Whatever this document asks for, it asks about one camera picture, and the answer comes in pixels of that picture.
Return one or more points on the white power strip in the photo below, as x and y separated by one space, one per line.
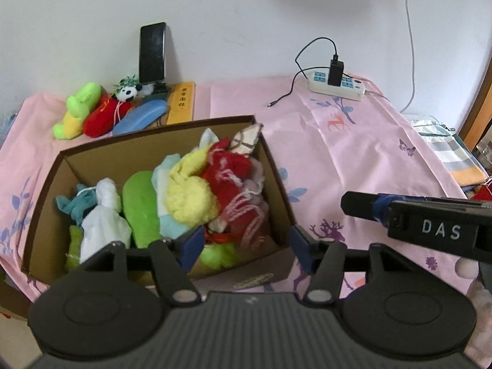
346 90

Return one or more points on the green plush pillow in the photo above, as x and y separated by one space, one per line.
142 207

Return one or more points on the brown cardboard box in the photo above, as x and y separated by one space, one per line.
115 157

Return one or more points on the yellow book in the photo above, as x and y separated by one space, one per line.
181 103

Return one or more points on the black smartphone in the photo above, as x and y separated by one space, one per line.
152 52

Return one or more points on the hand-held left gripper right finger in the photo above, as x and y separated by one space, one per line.
303 250

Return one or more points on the yellow fuzzy cloth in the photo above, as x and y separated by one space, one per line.
188 200

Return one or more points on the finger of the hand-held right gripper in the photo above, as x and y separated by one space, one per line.
361 204

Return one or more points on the red patterned silk scarf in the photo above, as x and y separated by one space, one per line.
217 237

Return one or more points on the red knit scarf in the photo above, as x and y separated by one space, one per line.
226 173

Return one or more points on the beige plaid cloth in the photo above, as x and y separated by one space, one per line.
246 138

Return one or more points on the blue glasses case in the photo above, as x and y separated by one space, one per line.
142 117

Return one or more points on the black phone stand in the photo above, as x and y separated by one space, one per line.
157 88

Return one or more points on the light blue cloth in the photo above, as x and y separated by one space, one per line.
173 226

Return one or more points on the red plush toy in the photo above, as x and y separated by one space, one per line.
100 119

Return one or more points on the black charger plug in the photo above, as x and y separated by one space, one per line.
335 71

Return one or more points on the wooden window frame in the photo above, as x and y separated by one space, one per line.
476 119

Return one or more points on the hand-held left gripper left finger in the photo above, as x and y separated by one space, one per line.
192 250

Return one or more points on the teal cloth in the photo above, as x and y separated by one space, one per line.
77 205

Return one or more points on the green and yellow plush toy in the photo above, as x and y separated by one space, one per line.
77 107

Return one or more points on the striped folded blanket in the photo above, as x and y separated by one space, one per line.
457 157

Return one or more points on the lime green cloth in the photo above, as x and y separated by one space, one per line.
75 246

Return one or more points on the panda plush toy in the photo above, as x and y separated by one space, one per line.
127 93

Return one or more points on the pink printed bedsheet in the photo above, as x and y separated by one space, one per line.
346 142

